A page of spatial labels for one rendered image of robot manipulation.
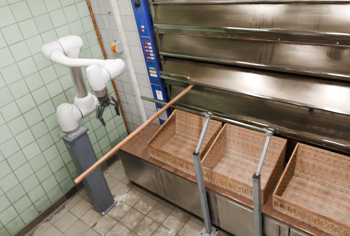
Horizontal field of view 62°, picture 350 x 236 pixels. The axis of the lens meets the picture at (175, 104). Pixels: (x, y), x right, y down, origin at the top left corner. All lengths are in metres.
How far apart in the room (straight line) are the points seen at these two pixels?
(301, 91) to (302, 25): 0.46
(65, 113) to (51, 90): 0.56
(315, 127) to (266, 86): 0.46
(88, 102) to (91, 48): 0.83
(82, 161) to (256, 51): 1.80
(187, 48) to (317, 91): 1.08
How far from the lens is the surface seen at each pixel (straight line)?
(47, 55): 2.35
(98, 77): 1.93
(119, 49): 3.10
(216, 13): 2.27
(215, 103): 2.63
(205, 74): 2.50
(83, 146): 2.80
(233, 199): 2.38
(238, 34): 2.22
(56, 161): 3.40
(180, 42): 2.57
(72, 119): 2.66
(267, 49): 2.18
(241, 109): 2.52
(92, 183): 3.04
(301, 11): 2.03
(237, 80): 2.35
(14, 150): 3.14
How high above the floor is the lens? 2.39
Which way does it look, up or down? 30 degrees down
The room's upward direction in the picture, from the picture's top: 11 degrees counter-clockwise
